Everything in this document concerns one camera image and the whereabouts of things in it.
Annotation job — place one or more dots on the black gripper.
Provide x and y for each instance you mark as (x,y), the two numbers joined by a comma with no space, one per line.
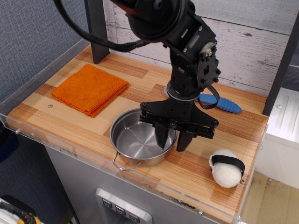
(185,117)

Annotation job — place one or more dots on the stainless steel pot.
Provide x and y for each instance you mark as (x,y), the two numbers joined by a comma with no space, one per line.
(136,143)

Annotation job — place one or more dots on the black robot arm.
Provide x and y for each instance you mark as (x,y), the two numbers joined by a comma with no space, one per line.
(192,46)

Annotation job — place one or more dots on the white plush sushi toy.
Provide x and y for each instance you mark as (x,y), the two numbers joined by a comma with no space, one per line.
(227,169)

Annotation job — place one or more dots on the orange folded cloth napkin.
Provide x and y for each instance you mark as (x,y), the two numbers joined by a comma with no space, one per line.
(89,90)

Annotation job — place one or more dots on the silver dispenser button panel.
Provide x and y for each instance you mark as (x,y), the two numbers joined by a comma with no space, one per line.
(123,208)

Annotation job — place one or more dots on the grey toy fridge cabinet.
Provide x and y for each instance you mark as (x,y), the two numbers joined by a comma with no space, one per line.
(179,190)

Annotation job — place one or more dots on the white ribbed box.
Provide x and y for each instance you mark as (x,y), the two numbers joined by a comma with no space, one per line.
(278,157)

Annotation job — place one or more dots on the yellow object bottom left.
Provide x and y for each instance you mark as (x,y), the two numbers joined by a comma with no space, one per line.
(28,219)

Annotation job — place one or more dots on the blue handled metal spoon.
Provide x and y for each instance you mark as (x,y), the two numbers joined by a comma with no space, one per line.
(210,101)

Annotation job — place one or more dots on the dark vertical post right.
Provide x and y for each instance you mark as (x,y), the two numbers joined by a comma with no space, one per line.
(282,69)

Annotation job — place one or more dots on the dark vertical post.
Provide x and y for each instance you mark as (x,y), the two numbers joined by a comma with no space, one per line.
(97,26)
(282,69)

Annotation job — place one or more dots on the dark vertical post left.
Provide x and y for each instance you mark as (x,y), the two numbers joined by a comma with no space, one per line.
(97,26)

